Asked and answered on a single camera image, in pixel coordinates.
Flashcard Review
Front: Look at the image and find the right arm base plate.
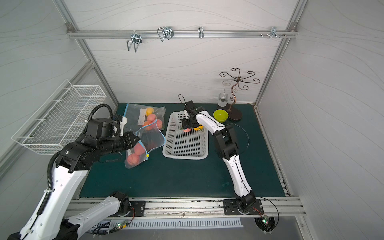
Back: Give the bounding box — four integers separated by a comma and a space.
219, 199, 264, 216

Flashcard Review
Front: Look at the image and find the aluminium top rail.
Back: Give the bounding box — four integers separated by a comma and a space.
67, 29, 299, 40

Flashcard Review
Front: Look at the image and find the white plastic perforated basket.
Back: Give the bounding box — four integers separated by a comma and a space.
163, 112, 209, 160

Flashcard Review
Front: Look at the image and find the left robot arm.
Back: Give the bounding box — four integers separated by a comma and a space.
8, 116, 140, 240

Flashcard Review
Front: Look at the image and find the white wire wall basket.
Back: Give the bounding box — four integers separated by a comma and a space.
11, 80, 106, 155

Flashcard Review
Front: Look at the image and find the yellow peach back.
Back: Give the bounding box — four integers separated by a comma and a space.
194, 125, 204, 131

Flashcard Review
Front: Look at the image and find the metal hook centre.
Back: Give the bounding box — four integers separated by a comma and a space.
157, 27, 175, 42

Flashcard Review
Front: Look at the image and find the metal double hook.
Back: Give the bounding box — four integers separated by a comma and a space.
127, 33, 143, 53

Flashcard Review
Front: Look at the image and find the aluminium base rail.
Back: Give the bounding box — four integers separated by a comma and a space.
64, 196, 307, 220

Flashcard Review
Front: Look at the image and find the clear zip-top bag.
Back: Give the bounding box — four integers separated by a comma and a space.
125, 122, 166, 169
116, 103, 166, 132

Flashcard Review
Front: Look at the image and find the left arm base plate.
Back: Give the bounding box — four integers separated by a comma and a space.
111, 201, 146, 218

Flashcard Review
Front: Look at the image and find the green plastic bowl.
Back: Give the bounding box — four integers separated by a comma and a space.
214, 109, 229, 123

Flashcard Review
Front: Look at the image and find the brown metal hook stand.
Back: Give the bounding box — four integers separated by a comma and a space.
218, 68, 261, 121

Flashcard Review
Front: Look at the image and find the small metal hook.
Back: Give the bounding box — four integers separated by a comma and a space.
198, 27, 204, 39

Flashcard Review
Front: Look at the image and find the white vent strip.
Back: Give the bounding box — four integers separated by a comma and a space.
89, 217, 244, 231

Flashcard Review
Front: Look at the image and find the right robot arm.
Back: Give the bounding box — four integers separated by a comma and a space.
182, 101, 256, 215

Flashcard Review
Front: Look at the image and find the orange red peach front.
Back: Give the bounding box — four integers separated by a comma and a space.
143, 121, 153, 131

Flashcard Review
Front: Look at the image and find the metal hook right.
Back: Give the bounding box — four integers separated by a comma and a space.
260, 27, 287, 39

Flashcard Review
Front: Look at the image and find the orange yellow peach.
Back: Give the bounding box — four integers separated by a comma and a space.
146, 108, 155, 117

